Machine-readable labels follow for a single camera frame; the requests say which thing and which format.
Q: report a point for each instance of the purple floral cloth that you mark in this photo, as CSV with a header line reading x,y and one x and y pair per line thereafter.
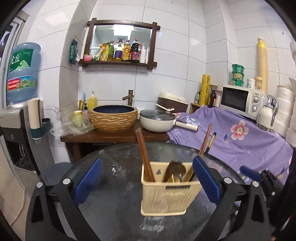
x,y
238,142

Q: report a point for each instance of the clear plastic bag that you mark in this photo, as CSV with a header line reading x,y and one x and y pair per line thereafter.
x,y
73,123

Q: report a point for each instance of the shiny metal spoon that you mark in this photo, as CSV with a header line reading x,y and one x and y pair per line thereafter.
x,y
176,172

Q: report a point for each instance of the white paper towel rolls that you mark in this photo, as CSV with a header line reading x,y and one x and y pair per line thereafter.
x,y
285,118

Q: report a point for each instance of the white water dispenser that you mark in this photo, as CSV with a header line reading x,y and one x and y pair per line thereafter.
x,y
29,158

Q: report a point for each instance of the round glass table top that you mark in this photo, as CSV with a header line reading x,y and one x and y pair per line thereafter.
x,y
112,209

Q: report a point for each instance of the grey plastic spoon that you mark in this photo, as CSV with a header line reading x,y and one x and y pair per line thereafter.
x,y
168,172

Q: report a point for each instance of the blue water jug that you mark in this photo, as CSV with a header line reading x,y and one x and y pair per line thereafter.
x,y
22,78

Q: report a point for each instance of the dark soy sauce bottle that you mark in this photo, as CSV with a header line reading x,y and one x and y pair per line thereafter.
x,y
135,50

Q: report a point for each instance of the yellow soap dispenser bottle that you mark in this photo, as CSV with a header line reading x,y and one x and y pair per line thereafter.
x,y
92,101

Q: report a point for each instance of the brown glass bottle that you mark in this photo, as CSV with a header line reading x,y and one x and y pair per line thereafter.
x,y
212,98

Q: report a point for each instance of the yellow roll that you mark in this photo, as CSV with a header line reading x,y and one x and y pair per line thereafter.
x,y
204,90

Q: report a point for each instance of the black chopstick with gold band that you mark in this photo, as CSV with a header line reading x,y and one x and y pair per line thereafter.
x,y
190,174

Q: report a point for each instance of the dark wooden counter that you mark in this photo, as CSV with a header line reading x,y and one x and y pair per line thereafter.
x,y
97,137

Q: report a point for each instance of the wooden framed wall shelf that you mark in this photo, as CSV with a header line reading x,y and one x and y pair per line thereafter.
x,y
109,41

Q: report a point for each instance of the stack of green bowls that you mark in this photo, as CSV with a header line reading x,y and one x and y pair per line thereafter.
x,y
237,75

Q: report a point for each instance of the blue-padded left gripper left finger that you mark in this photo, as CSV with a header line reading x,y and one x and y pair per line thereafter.
x,y
87,182

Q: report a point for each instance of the brass faucet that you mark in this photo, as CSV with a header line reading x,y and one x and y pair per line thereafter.
x,y
129,97

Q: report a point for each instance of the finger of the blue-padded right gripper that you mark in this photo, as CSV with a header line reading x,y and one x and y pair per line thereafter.
x,y
251,174

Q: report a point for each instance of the tall beige rolled mat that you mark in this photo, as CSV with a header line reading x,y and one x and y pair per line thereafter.
x,y
262,63

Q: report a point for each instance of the white microwave oven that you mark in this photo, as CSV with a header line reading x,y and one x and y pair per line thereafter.
x,y
244,101

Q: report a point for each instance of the woven-pattern basin sink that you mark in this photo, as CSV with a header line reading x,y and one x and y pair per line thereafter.
x,y
113,118

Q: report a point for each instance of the white frying pan with lid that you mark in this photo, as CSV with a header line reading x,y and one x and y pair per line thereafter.
x,y
159,121

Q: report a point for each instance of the paper cup holder teal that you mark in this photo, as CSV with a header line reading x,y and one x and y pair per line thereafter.
x,y
38,126

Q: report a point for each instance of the beige heart-pattern utensil holder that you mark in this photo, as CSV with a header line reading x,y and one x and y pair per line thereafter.
x,y
166,199

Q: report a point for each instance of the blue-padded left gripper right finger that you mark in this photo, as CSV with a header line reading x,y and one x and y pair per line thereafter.
x,y
210,180

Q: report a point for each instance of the brown white rice cooker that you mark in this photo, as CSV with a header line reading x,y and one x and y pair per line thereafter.
x,y
168,100

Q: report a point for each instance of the white electric kettle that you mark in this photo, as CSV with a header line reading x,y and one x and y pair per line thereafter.
x,y
266,116

